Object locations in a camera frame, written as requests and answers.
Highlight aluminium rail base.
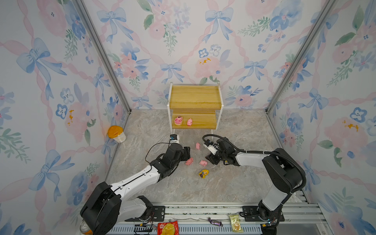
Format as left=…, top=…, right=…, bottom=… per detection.
left=108, top=202, right=333, bottom=235

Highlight pink toy with blue bow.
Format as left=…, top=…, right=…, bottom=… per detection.
left=185, top=158, right=193, bottom=165

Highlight pink bear toy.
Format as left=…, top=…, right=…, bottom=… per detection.
left=174, top=116, right=183, bottom=126

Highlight wooden two-tier shelf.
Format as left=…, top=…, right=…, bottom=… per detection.
left=167, top=83, right=224, bottom=134

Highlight orange soda can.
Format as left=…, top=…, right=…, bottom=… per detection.
left=79, top=220, right=93, bottom=235

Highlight red snack packet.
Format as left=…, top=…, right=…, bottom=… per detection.
left=157, top=221, right=179, bottom=235

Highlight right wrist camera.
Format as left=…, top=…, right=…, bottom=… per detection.
left=204, top=140, right=218, bottom=156

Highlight green snack packet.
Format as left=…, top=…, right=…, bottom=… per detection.
left=229, top=214, right=244, bottom=233

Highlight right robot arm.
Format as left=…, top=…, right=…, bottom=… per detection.
left=202, top=134, right=306, bottom=228

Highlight purple wrapped candy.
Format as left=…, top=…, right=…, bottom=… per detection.
left=208, top=217, right=223, bottom=227

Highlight yellow bear toy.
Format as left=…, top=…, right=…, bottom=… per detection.
left=199, top=169, right=210, bottom=179

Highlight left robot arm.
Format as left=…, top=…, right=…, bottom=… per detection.
left=80, top=143, right=191, bottom=235

